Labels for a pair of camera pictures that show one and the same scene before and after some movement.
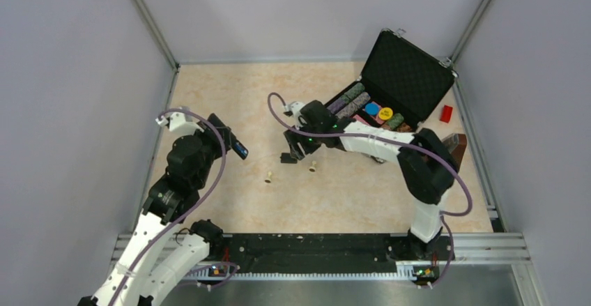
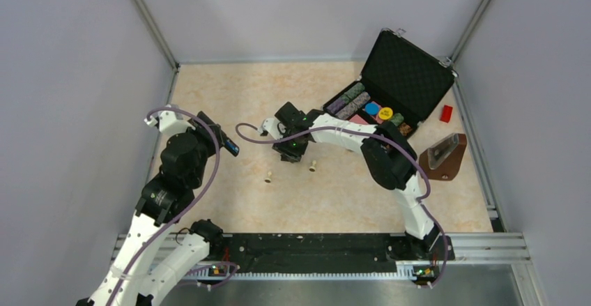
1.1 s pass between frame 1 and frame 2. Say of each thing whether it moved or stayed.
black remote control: moved
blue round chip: stayed
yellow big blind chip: stayed
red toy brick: stayed
